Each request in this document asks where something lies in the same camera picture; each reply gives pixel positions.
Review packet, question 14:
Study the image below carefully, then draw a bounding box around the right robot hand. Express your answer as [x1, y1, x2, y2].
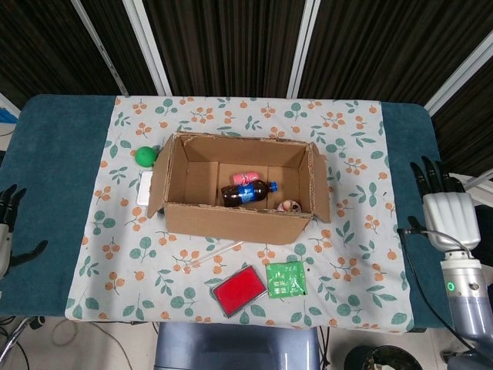
[398, 156, 482, 252]

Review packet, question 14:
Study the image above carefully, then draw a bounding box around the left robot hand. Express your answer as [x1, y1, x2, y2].
[0, 183, 49, 277]

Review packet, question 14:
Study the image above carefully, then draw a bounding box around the brown cardboard box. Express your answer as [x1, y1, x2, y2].
[146, 132, 332, 246]

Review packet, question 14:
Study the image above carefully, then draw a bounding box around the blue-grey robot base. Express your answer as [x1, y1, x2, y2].
[153, 321, 323, 370]

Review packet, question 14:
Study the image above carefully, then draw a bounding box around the chrome metal stand leg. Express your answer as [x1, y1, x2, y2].
[0, 318, 32, 367]

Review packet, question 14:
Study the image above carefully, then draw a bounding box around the teal table cover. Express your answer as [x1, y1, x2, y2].
[0, 94, 473, 335]

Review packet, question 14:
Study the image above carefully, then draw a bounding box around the floral printed tablecloth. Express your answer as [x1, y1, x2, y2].
[64, 95, 415, 333]

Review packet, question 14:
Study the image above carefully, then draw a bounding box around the white board with blue print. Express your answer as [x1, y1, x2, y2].
[0, 92, 22, 124]

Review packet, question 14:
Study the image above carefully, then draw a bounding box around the white rectangular plastic case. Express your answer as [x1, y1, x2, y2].
[136, 171, 155, 205]

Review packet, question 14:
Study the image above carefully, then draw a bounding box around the black waste bin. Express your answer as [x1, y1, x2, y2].
[340, 344, 423, 370]

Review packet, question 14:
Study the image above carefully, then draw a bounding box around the small beige toy figure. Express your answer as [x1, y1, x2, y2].
[275, 199, 302, 214]

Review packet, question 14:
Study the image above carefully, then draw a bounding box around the green ball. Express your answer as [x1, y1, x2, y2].
[134, 146, 159, 169]

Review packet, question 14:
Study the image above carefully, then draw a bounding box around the green tea sachet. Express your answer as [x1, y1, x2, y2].
[265, 261, 307, 300]

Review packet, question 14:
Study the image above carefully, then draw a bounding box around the cola bottle with blue cap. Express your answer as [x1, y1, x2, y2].
[220, 180, 279, 209]

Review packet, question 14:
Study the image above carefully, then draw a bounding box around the clear plastic straw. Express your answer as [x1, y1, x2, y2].
[183, 240, 244, 274]

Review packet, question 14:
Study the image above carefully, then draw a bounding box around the red ink pad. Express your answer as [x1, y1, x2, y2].
[210, 264, 268, 318]

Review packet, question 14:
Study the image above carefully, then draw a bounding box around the black right hand cable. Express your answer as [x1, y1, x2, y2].
[397, 227, 477, 350]

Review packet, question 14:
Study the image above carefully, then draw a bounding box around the wide white partition post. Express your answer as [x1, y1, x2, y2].
[423, 29, 493, 116]

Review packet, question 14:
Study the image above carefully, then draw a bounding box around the thin white partition post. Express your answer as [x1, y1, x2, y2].
[71, 0, 130, 96]

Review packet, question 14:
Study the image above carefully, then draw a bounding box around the double white partition post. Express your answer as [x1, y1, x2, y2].
[122, 0, 173, 96]

